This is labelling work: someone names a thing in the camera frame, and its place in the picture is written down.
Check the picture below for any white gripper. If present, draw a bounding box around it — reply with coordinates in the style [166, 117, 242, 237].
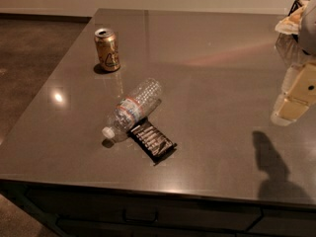
[271, 62, 316, 126]

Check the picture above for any clear plastic water bottle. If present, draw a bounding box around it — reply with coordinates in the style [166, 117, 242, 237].
[102, 78, 162, 142]

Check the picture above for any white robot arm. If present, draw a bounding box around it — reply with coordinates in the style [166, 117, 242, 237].
[271, 0, 316, 126]

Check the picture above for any black snack packet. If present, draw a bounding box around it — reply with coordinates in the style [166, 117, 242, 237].
[128, 118, 177, 165]

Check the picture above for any gold soda can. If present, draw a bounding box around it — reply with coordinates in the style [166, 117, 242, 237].
[95, 28, 120, 72]

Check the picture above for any black wire basket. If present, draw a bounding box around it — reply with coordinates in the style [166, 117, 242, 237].
[275, 0, 311, 67]

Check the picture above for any dark cabinet drawer handle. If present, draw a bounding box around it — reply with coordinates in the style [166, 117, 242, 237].
[122, 209, 159, 224]

